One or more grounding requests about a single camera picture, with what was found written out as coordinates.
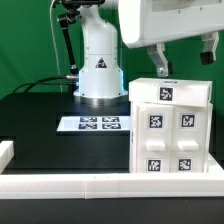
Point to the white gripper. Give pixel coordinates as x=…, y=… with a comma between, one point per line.
x=147, y=22

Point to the white cabinet top block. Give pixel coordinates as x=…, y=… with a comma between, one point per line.
x=171, y=91

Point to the white cabinet door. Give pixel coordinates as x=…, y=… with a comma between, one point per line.
x=190, y=138
x=153, y=138

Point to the white cabinet body box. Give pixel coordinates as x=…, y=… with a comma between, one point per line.
x=133, y=137

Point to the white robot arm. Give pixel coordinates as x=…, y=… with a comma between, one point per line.
x=100, y=79

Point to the white U-shaped obstacle fence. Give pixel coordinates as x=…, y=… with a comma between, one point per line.
x=89, y=186

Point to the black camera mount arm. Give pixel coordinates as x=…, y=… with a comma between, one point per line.
x=65, y=20

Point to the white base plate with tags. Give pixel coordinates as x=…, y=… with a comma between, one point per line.
x=93, y=123

